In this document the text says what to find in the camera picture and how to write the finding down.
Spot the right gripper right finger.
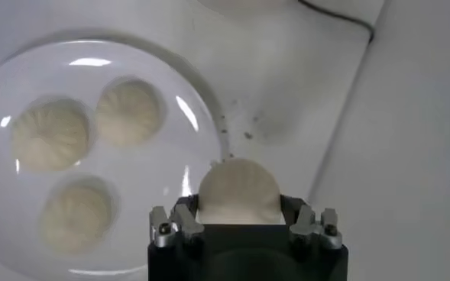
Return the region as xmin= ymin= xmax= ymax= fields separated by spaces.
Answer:
xmin=280 ymin=194 xmax=343 ymax=251

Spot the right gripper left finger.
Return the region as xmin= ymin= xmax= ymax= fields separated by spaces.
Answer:
xmin=149 ymin=194 xmax=206 ymax=249

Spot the white steamed baozi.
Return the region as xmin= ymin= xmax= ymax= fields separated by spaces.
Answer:
xmin=10 ymin=97 xmax=92 ymax=173
xmin=196 ymin=157 xmax=287 ymax=225
xmin=39 ymin=179 xmax=115 ymax=255
xmin=94 ymin=78 xmax=167 ymax=148

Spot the white round plate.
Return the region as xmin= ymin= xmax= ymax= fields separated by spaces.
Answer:
xmin=0 ymin=37 xmax=231 ymax=281

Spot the black cooker power cord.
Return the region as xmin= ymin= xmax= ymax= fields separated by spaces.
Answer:
xmin=296 ymin=0 xmax=375 ymax=44

